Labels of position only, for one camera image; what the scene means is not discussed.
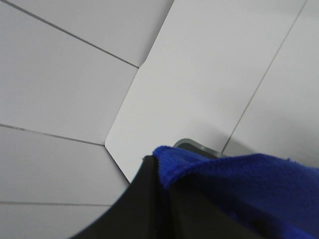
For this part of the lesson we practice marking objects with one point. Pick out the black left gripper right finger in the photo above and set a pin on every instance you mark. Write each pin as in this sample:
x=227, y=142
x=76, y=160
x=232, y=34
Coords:
x=195, y=217

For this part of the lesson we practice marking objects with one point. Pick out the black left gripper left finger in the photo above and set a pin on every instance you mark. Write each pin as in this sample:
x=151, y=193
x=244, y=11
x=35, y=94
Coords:
x=138, y=214

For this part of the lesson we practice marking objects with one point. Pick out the blue microfibre towel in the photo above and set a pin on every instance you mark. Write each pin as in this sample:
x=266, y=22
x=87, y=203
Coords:
x=277, y=198

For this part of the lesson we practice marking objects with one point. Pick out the grey perforated plastic basket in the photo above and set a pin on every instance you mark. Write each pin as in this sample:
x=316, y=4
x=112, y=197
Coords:
x=195, y=147

